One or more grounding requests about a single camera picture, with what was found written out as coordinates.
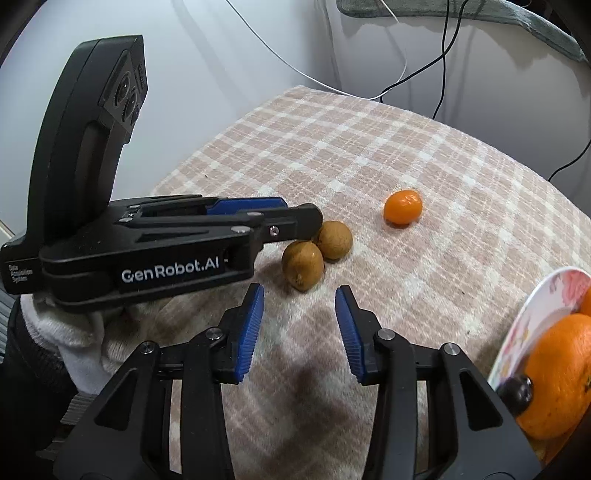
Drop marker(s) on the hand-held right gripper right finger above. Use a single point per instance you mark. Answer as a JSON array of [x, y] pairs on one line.
[[349, 332]]

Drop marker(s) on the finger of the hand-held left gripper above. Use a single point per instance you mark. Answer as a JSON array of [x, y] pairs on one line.
[[244, 204], [295, 224]]

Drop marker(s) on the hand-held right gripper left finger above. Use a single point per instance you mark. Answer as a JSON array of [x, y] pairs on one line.
[[249, 332]]

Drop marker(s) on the brown round fruit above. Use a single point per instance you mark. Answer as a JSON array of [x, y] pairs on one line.
[[334, 240], [302, 265]]

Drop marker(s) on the small kumquat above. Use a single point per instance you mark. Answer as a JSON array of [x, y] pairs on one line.
[[403, 207]]

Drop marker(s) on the dark round fruit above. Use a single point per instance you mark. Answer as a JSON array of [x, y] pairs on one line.
[[516, 393]]

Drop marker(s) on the white floral plate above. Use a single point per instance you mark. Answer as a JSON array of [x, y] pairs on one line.
[[531, 314]]

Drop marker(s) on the large orange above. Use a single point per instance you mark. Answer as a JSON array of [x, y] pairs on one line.
[[561, 374]]

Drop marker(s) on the person's left forearm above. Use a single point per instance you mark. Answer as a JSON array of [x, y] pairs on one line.
[[27, 392]]

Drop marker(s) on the person's left hand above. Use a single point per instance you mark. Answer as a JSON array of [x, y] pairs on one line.
[[83, 346]]

